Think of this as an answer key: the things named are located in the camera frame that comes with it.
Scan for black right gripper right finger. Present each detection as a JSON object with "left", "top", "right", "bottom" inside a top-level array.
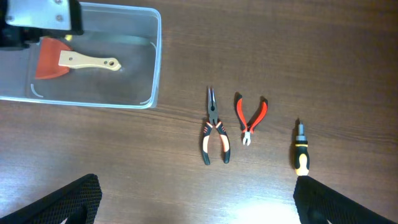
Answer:
[{"left": 293, "top": 175, "right": 394, "bottom": 224}]

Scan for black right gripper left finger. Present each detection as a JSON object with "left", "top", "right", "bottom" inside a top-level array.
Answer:
[{"left": 1, "top": 174, "right": 102, "bottom": 223}]

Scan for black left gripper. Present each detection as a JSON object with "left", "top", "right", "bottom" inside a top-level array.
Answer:
[{"left": 1, "top": 0, "right": 43, "bottom": 50}]

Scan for orange scraper wooden handle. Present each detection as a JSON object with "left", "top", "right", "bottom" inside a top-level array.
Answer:
[{"left": 35, "top": 37, "right": 121, "bottom": 80}]

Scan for metal file yellow black handle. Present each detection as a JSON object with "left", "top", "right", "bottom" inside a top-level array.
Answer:
[{"left": 64, "top": 31, "right": 154, "bottom": 45}]

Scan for clear plastic container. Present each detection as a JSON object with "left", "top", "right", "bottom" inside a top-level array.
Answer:
[{"left": 1, "top": 1, "right": 162, "bottom": 109}]

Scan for yellow black screwdriver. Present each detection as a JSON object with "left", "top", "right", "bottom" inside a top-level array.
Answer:
[{"left": 294, "top": 121, "right": 310, "bottom": 176}]

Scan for small red cutting pliers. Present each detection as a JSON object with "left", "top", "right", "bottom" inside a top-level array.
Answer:
[{"left": 234, "top": 92, "right": 269, "bottom": 146}]

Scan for long nose pliers orange black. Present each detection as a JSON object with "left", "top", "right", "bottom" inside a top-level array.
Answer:
[{"left": 200, "top": 86, "right": 231, "bottom": 166}]

